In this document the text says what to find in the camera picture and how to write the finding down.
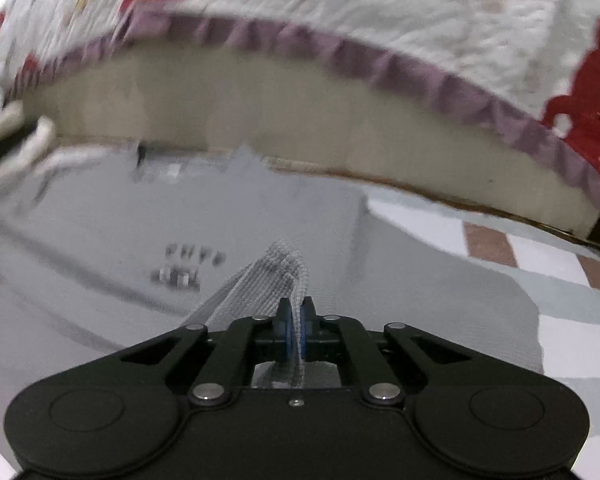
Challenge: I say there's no grey waffle knit shirt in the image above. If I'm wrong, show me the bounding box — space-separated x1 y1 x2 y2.
0 151 542 450

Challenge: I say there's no folded cream white garment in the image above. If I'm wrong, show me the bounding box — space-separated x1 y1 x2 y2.
0 101 26 158

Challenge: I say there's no quilted bear pattern bedspread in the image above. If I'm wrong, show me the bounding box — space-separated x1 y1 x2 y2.
0 0 600 208

